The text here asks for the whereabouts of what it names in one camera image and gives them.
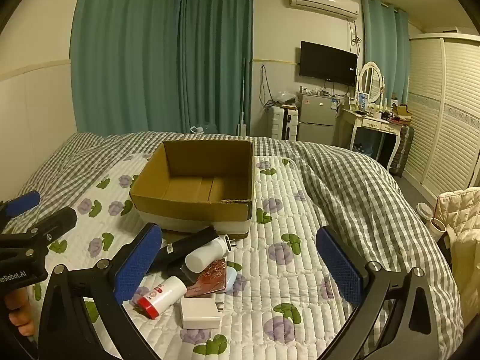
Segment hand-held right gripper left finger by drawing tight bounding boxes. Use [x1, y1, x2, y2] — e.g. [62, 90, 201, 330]
[37, 222, 164, 360]

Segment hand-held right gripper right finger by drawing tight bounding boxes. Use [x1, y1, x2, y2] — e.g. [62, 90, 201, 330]
[316, 226, 441, 360]

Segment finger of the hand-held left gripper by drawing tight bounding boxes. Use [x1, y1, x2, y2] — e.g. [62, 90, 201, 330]
[0, 206, 78, 256]
[0, 190, 41, 220]

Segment red and white bottle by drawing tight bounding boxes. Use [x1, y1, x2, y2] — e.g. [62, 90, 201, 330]
[136, 275, 187, 320]

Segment black remote control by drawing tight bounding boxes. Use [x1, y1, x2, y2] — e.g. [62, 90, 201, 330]
[148, 226, 220, 275]

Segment white plastic bottle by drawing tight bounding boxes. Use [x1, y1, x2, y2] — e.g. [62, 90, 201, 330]
[185, 234, 238, 275]

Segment red patterned wallet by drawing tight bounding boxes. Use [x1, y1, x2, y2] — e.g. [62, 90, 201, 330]
[185, 258, 228, 298]

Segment white charger adapter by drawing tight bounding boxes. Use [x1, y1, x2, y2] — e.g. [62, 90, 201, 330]
[180, 295, 224, 329]

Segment light blue earbuds case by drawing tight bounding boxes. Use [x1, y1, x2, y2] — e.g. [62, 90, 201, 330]
[224, 266, 238, 291]

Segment brown cardboard box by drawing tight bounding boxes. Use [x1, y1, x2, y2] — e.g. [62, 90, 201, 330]
[129, 140, 255, 233]

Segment person's left hand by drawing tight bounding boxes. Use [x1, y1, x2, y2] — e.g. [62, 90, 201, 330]
[4, 288, 38, 337]

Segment floral quilted mat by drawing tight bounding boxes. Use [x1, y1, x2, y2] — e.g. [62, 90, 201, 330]
[37, 154, 376, 360]

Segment grey checked duvet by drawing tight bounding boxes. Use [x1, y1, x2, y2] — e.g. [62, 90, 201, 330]
[2, 131, 466, 360]

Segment white cup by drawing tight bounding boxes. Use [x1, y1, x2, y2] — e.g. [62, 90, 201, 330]
[417, 202, 436, 222]
[429, 217, 456, 242]

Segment blue basket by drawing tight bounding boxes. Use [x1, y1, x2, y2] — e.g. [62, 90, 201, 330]
[354, 140, 376, 158]

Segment cream quilted jacket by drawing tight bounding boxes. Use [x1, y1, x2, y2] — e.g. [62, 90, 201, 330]
[437, 187, 480, 331]

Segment grey suitcase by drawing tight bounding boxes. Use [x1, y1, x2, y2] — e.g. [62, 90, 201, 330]
[390, 124, 415, 178]

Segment white dressing table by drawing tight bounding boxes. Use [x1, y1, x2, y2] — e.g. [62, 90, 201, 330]
[340, 103, 404, 175]

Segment silver fridge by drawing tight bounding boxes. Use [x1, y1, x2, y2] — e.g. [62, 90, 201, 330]
[296, 92, 340, 145]

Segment clear water jug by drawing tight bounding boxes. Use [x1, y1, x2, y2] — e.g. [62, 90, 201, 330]
[189, 122, 218, 134]

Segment white suitcase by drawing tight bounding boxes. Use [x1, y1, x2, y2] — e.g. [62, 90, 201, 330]
[271, 106, 299, 141]

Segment white slatted wardrobe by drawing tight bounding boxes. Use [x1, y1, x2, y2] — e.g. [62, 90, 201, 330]
[403, 32, 480, 209]

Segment wide green curtain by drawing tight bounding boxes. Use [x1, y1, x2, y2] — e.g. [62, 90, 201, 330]
[70, 0, 188, 136]

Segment oval vanity mirror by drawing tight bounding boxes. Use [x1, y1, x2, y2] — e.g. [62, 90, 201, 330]
[355, 61, 387, 105]

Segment white mop pole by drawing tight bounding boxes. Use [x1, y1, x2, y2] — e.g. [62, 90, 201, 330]
[236, 58, 250, 136]

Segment narrow green curtain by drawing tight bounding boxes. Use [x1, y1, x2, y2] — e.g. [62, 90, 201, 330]
[361, 0, 410, 106]

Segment green corner curtain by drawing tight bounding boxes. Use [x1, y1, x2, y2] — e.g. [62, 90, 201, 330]
[179, 0, 254, 136]

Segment white air conditioner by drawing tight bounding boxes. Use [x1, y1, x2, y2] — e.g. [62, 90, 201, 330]
[288, 0, 360, 21]

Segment black wall cables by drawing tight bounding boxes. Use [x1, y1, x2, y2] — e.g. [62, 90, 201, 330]
[260, 64, 278, 111]

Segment black wall television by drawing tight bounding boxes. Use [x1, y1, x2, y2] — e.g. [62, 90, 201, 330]
[299, 40, 358, 87]

